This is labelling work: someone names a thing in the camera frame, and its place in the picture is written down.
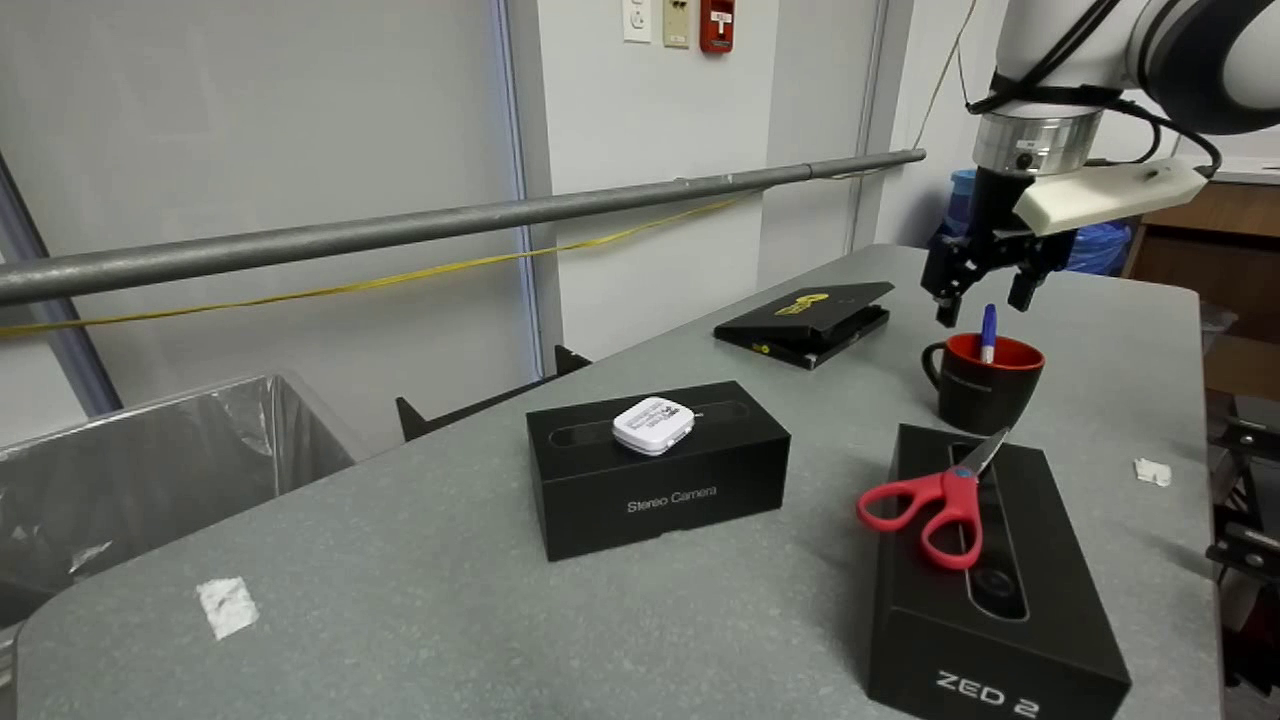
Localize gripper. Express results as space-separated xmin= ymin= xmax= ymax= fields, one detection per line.
xmin=920 ymin=168 xmax=1077 ymax=328

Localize blue plastic bag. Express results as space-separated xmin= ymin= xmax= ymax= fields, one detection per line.
xmin=944 ymin=168 xmax=1132 ymax=277

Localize black mug with red inside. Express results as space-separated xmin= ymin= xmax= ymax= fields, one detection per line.
xmin=921 ymin=333 xmax=1047 ymax=437

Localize flat black case, yellow print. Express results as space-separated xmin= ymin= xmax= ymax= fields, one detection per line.
xmin=714 ymin=281 xmax=895 ymax=371

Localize wooden cabinet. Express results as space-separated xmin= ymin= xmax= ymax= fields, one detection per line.
xmin=1123 ymin=180 xmax=1280 ymax=401

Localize red scissors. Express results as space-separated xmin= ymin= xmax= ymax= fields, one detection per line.
xmin=856 ymin=428 xmax=1011 ymax=572

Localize red fire alarm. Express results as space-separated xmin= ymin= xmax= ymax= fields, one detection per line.
xmin=699 ymin=0 xmax=736 ymax=55

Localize small white device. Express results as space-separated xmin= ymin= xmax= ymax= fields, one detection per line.
xmin=612 ymin=397 xmax=696 ymax=458

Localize grey metal rod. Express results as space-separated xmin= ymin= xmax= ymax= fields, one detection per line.
xmin=0 ymin=148 xmax=928 ymax=309

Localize white tape piece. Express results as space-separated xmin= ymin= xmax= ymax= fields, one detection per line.
xmin=195 ymin=576 xmax=260 ymax=642

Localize trash bin with clear liner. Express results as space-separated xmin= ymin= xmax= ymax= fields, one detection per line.
xmin=0 ymin=371 xmax=367 ymax=691

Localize grey leaning bar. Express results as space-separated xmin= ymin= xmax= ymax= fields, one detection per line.
xmin=0 ymin=150 xmax=124 ymax=419

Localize large black camera box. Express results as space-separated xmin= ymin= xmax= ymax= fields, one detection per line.
xmin=867 ymin=423 xmax=1134 ymax=720

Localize black metal frame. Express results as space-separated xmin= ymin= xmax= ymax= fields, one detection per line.
xmin=1204 ymin=414 xmax=1280 ymax=691

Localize small black camera box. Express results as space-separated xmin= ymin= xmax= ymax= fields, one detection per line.
xmin=526 ymin=380 xmax=792 ymax=563

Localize black metal bracket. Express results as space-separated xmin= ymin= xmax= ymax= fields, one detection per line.
xmin=395 ymin=345 xmax=593 ymax=444

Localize yellow cable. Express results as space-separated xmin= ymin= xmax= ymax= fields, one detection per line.
xmin=0 ymin=188 xmax=766 ymax=340

